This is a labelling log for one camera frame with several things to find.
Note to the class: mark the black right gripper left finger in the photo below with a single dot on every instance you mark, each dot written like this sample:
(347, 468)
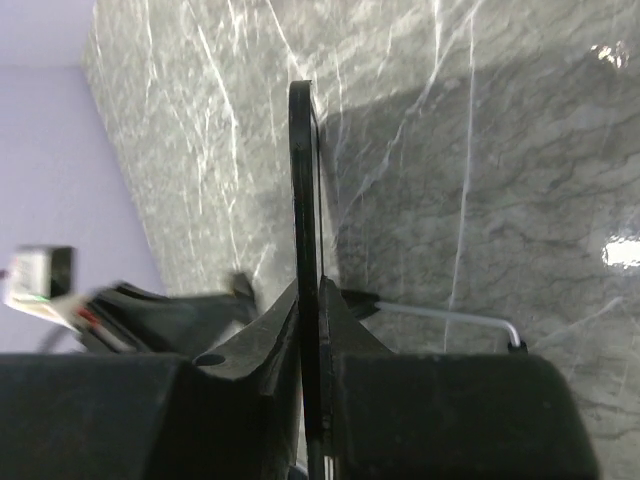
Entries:
(233, 415)

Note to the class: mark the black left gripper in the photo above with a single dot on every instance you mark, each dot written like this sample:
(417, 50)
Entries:
(122, 318)

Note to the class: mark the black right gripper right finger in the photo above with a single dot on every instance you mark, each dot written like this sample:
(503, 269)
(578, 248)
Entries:
(444, 416)

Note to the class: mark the black framed whiteboard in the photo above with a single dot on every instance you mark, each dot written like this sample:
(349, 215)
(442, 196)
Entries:
(304, 151)

